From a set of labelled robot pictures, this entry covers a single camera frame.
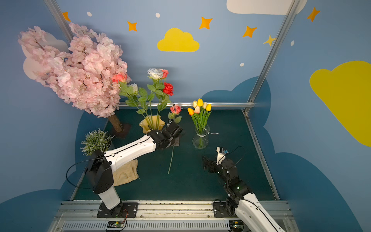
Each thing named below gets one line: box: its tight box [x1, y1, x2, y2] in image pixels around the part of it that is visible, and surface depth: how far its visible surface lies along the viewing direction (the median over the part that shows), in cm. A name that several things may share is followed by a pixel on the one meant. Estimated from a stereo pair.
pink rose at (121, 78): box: [111, 72, 146, 118], surface depth 74 cm
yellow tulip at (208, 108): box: [203, 103, 213, 131], surface depth 86 cm
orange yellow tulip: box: [187, 107, 199, 134], surface depth 82 cm
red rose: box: [157, 82, 174, 130], surface depth 81 cm
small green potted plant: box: [79, 128, 116, 157], surface depth 84 cm
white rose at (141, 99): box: [125, 83, 155, 127], surface depth 82 cm
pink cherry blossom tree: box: [18, 22, 132, 132], surface depth 64 cm
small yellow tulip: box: [197, 98, 204, 112], surface depth 82 cm
